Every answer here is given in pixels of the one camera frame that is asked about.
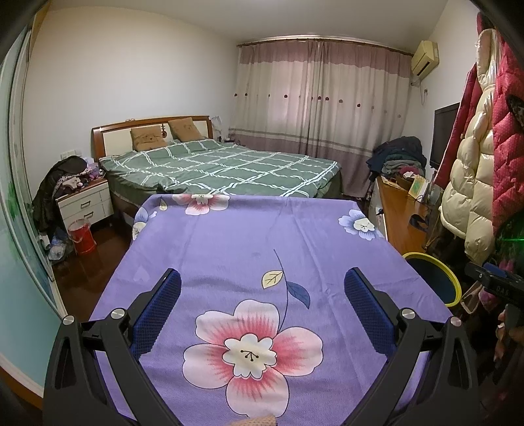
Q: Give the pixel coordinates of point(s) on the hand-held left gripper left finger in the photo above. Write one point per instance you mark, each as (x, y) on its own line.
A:
(157, 313)

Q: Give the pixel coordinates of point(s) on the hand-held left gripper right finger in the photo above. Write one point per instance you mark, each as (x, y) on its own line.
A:
(366, 315)

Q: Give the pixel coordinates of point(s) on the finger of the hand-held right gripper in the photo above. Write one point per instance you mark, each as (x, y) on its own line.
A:
(495, 271)

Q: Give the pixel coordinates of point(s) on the yellow rimmed dark bin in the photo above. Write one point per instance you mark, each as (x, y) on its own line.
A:
(438, 282)

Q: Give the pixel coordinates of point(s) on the person's right hand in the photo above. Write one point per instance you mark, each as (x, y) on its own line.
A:
(504, 336)

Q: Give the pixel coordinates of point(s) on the dark floral garment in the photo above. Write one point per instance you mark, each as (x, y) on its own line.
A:
(509, 254)

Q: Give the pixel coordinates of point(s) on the beige bag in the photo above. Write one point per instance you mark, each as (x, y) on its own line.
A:
(473, 297)

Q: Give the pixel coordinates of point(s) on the purple floral tablecloth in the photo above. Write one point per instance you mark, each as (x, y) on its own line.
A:
(229, 262)

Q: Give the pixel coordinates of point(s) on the red bucket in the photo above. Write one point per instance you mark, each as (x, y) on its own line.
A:
(82, 237)

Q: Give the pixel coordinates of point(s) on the red dotted puffer jacket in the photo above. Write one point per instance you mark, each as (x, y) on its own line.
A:
(507, 155)

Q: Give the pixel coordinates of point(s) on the pile of plastic bags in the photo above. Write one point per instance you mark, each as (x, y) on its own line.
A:
(57, 248)

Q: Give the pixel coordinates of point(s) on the white nightstand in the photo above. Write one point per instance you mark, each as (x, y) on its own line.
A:
(86, 207)

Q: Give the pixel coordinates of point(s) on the black flat television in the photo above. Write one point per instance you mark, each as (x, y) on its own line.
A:
(444, 135)

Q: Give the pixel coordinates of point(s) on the pile of folded clothes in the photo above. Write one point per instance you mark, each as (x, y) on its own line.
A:
(395, 157)

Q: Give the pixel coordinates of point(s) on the green plaid duvet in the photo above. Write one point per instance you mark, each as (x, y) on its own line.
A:
(229, 168)

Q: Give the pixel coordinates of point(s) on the pile of dark clothes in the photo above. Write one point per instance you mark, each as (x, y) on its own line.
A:
(61, 176)

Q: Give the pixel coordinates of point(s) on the brown pillow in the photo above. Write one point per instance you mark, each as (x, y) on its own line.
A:
(148, 138)
(186, 129)

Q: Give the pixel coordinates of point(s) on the wooden bed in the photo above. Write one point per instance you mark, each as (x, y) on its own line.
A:
(114, 133)

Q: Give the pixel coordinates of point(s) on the glass door wardrobe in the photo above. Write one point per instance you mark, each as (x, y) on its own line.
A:
(16, 184)

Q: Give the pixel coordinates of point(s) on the cream air conditioner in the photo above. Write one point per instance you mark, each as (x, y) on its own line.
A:
(425, 58)

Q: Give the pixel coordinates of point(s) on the pink and white curtain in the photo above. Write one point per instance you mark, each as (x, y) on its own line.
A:
(319, 90)

